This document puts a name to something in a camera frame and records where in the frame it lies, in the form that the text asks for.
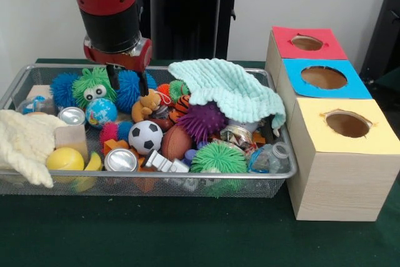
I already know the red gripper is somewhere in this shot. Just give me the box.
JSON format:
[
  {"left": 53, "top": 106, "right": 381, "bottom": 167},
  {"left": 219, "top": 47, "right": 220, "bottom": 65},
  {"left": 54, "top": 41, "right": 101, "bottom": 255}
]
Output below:
[{"left": 83, "top": 37, "right": 153, "bottom": 98}]

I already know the mint green knitted cloth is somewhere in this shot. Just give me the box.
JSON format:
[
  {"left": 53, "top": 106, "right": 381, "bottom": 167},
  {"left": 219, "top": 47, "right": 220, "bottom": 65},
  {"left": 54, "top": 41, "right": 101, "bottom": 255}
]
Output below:
[{"left": 167, "top": 58, "right": 286, "bottom": 135}]

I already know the cream knitted cloth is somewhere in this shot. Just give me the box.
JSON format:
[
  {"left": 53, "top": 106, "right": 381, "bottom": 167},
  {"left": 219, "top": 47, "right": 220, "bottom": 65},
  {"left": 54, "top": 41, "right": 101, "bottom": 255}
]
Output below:
[{"left": 0, "top": 109, "right": 66, "bottom": 188}]

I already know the clear shallow bin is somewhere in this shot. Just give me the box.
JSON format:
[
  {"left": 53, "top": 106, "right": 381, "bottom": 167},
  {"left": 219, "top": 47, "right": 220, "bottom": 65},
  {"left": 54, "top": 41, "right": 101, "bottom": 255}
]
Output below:
[{"left": 0, "top": 63, "right": 299, "bottom": 199}]

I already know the large blue spiky ball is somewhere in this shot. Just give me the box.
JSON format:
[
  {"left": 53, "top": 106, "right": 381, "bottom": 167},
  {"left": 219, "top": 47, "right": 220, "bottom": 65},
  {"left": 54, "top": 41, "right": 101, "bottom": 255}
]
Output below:
[{"left": 117, "top": 70, "right": 157, "bottom": 113}]

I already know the green fuzzy monster toy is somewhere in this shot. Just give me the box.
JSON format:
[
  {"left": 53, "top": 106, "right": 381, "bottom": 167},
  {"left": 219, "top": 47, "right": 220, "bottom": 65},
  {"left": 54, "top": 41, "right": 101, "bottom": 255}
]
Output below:
[{"left": 72, "top": 67, "right": 118, "bottom": 110}]

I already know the small soccer ball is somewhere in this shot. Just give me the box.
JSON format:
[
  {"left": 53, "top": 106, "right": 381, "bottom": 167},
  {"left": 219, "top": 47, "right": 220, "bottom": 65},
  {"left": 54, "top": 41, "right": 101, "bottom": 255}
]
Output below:
[{"left": 128, "top": 120, "right": 164, "bottom": 155}]

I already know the orange plastic grid block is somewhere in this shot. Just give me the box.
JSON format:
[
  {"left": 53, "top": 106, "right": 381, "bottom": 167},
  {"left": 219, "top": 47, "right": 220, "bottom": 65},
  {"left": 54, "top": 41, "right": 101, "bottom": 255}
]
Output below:
[{"left": 103, "top": 139, "right": 129, "bottom": 155}]

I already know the purple spiky ball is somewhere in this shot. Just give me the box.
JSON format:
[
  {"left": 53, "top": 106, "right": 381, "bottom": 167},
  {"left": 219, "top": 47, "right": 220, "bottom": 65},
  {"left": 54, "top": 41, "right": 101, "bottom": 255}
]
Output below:
[{"left": 177, "top": 101, "right": 227, "bottom": 144}]

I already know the plain yellow ball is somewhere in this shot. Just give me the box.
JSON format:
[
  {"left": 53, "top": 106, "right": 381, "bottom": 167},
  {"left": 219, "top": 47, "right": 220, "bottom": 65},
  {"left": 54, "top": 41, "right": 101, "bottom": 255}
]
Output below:
[{"left": 46, "top": 148, "right": 85, "bottom": 171}]

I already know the green spiky ball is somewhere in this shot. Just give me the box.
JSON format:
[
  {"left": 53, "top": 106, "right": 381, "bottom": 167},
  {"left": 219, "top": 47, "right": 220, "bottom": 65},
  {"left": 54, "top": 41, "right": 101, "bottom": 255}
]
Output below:
[{"left": 190, "top": 141, "right": 248, "bottom": 197}]

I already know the dark green table cloth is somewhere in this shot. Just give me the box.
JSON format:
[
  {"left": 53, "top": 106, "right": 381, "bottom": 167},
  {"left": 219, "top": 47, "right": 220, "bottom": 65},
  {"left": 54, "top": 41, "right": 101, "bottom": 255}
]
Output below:
[{"left": 0, "top": 58, "right": 400, "bottom": 267}]

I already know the crushed plastic water bottle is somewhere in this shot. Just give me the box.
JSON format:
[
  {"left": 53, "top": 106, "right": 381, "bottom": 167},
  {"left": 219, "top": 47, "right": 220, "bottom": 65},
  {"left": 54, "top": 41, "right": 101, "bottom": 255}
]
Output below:
[{"left": 249, "top": 141, "right": 292, "bottom": 174}]

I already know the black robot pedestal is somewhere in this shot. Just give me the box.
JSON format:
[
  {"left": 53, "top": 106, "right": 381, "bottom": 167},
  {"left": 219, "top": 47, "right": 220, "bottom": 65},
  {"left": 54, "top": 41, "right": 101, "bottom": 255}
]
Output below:
[{"left": 134, "top": 0, "right": 252, "bottom": 61}]

